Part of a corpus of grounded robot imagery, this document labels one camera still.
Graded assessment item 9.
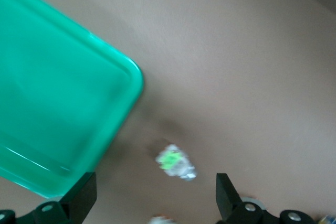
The green plastic tray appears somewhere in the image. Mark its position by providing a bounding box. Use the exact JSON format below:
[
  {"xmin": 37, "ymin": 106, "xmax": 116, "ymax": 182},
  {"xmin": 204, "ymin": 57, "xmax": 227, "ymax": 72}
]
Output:
[{"xmin": 0, "ymin": 0, "xmax": 145, "ymax": 200}]

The brown table cover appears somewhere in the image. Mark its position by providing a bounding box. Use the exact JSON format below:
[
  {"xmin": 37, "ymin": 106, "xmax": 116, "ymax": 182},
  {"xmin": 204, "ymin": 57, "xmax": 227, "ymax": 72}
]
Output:
[{"xmin": 0, "ymin": 0, "xmax": 336, "ymax": 224}]

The red button with orange body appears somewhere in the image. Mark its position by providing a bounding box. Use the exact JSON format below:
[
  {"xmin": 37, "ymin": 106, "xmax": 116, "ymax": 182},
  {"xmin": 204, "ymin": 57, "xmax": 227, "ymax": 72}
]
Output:
[{"xmin": 149, "ymin": 215, "xmax": 175, "ymax": 224}]

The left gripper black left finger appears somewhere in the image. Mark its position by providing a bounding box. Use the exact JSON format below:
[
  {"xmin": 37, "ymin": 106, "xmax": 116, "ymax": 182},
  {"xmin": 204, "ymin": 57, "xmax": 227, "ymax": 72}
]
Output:
[{"xmin": 33, "ymin": 171, "xmax": 97, "ymax": 224}]

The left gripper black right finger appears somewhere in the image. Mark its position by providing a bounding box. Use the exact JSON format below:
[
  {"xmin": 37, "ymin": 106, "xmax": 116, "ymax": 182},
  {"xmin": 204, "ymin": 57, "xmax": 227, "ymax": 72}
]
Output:
[{"xmin": 216, "ymin": 173, "xmax": 265, "ymax": 224}]

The green push button switch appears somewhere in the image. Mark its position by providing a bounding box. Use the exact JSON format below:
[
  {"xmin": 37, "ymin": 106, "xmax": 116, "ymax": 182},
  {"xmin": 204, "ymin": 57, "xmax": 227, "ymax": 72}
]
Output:
[{"xmin": 154, "ymin": 144, "xmax": 198, "ymax": 182}]

